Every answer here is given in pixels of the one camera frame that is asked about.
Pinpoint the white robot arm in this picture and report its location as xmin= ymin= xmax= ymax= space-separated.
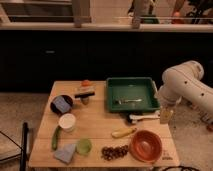
xmin=155 ymin=61 xmax=213 ymax=124

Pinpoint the white cup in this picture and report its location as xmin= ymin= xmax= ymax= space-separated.
xmin=58 ymin=113 xmax=76 ymax=132

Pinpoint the bunch of dark grapes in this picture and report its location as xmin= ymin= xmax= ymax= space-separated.
xmin=101 ymin=145 xmax=129 ymax=161

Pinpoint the yellow banana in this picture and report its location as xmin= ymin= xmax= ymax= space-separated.
xmin=111 ymin=128 xmax=136 ymax=138

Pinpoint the grey blue sponge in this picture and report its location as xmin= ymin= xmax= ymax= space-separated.
xmin=54 ymin=144 xmax=76 ymax=164

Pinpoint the orange fruit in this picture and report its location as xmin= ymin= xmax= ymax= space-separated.
xmin=81 ymin=80 xmax=91 ymax=87

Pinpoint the green round lid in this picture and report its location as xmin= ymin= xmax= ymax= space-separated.
xmin=76 ymin=139 xmax=92 ymax=155

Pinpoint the black pole stand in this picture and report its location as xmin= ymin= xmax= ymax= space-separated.
xmin=19 ymin=122 xmax=29 ymax=171

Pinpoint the orange bowl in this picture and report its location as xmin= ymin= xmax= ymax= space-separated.
xmin=129 ymin=130 xmax=162 ymax=163

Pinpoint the green plastic tray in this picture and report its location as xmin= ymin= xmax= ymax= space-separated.
xmin=106 ymin=77 xmax=160 ymax=113

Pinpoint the green cucumber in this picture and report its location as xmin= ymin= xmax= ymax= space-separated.
xmin=51 ymin=126 xmax=61 ymax=151

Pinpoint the blue cloth in bowl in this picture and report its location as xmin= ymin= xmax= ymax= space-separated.
xmin=53 ymin=96 xmax=71 ymax=113

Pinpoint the black bowl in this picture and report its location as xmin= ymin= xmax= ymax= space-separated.
xmin=50 ymin=95 xmax=73 ymax=115

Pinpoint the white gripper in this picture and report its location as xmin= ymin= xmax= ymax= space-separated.
xmin=155 ymin=85 xmax=181 ymax=124

